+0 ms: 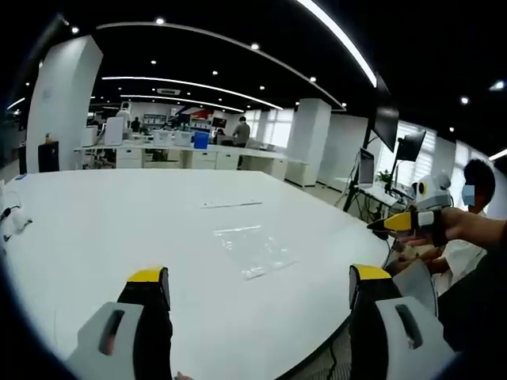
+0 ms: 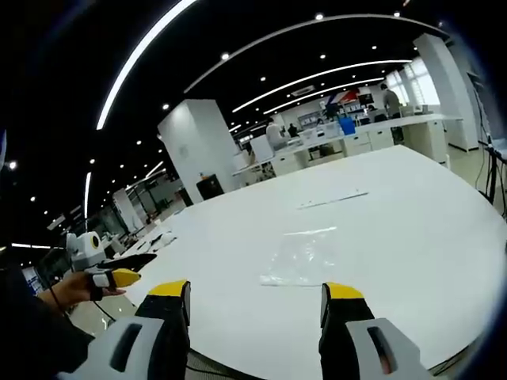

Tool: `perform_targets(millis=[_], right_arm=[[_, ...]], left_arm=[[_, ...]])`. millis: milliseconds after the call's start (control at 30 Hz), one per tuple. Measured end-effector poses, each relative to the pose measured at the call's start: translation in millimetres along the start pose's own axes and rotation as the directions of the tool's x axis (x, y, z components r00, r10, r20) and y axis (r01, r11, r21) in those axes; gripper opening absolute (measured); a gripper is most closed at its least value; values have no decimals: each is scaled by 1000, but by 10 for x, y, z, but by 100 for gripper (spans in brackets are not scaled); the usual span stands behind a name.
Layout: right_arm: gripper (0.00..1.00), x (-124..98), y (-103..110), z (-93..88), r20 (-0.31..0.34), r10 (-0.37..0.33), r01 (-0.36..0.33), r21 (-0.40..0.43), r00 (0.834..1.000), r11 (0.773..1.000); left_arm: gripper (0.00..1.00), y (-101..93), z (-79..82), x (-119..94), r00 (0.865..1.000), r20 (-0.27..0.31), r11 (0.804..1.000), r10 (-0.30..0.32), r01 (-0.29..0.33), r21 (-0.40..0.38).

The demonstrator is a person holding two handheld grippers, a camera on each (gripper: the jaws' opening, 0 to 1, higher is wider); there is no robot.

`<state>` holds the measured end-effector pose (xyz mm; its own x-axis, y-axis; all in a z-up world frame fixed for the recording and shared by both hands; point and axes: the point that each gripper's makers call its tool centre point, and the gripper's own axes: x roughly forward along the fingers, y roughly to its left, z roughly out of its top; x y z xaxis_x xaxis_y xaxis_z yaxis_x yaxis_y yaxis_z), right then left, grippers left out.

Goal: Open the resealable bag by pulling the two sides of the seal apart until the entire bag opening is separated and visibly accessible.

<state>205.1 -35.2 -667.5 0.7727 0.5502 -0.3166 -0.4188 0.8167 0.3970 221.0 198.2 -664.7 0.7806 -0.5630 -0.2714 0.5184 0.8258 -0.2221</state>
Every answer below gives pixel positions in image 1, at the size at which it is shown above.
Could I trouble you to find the clear resealable plastic bag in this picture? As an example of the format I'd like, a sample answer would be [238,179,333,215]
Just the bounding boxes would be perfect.
[212,224,301,282]

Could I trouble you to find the black cabinet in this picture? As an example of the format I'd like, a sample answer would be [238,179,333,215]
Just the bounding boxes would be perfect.
[37,141,61,173]

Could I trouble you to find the large black monitor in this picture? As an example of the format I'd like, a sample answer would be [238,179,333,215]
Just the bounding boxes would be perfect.
[372,103,400,154]

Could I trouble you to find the person's right hand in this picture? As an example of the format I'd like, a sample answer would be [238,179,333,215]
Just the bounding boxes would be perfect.
[438,207,491,243]

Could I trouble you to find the row of white desks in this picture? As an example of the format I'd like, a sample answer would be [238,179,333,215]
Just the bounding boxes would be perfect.
[72,140,289,177]

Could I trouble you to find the clear flat plastic strip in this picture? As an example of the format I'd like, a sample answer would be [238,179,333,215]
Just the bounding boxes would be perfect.
[199,201,265,209]

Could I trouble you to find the small black monitor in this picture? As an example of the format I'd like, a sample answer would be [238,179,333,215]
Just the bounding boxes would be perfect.
[397,130,428,163]

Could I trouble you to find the open laptop screen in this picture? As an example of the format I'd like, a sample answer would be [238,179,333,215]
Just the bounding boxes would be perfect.
[357,147,376,189]

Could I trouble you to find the white standing board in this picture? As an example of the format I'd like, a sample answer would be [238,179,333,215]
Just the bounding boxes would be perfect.
[104,116,127,146]

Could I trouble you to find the white side desk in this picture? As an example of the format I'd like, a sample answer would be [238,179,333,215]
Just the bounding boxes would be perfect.
[355,182,415,208]

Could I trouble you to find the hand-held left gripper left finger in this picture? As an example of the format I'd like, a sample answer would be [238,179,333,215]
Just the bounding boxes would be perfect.
[65,267,175,380]

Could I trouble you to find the white device with cable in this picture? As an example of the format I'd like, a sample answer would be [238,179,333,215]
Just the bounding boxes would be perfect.
[0,180,34,243]

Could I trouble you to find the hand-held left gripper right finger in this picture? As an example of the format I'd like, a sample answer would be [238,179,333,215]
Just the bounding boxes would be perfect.
[348,263,457,380]

